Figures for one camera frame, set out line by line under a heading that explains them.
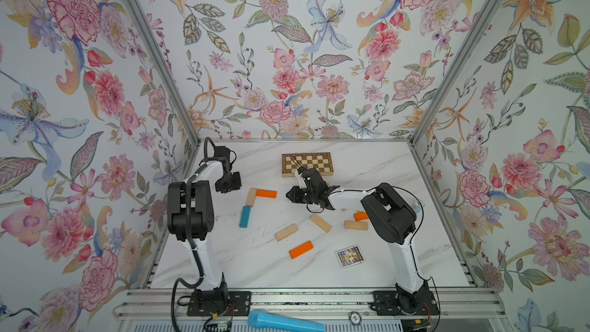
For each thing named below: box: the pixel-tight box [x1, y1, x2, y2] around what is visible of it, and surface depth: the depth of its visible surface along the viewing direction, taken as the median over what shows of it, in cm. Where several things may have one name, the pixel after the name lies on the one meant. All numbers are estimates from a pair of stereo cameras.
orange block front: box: [288, 240, 315, 259], surface depth 88 cm
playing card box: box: [335, 244, 365, 269], surface depth 84 cm
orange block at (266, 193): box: [255, 189, 278, 199], surface depth 103 cm
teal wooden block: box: [238, 205, 252, 229], surface depth 96 cm
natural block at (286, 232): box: [274, 223, 299, 242], surface depth 92 cm
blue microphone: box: [247, 310, 326, 332], surface depth 70 cm
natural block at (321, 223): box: [309, 213, 332, 233], surface depth 94 cm
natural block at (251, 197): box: [245, 187, 258, 208], surface depth 102 cm
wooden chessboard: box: [281, 152, 335, 178], surface depth 110 cm
